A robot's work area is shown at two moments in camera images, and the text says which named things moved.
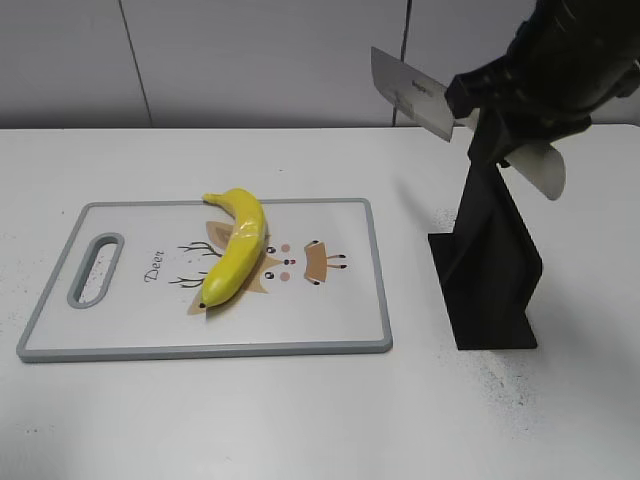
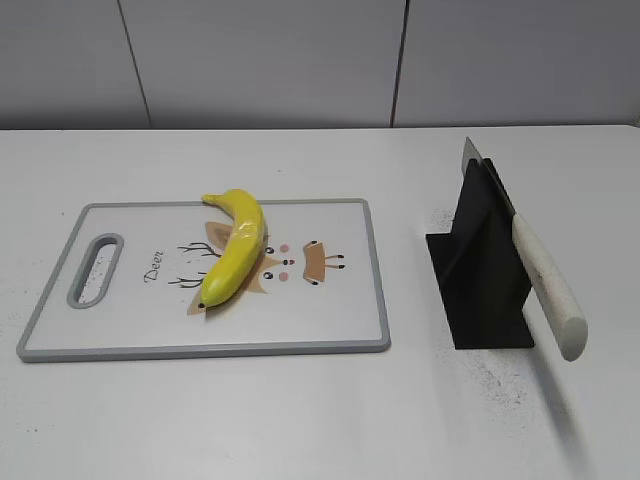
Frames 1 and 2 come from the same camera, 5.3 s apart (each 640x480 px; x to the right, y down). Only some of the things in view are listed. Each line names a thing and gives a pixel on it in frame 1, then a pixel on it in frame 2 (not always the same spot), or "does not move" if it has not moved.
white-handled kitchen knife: x=541 y=165 → x=553 y=296
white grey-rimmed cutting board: x=129 y=281 does not move
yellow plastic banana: x=239 y=251 does not move
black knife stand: x=487 y=269 does not move
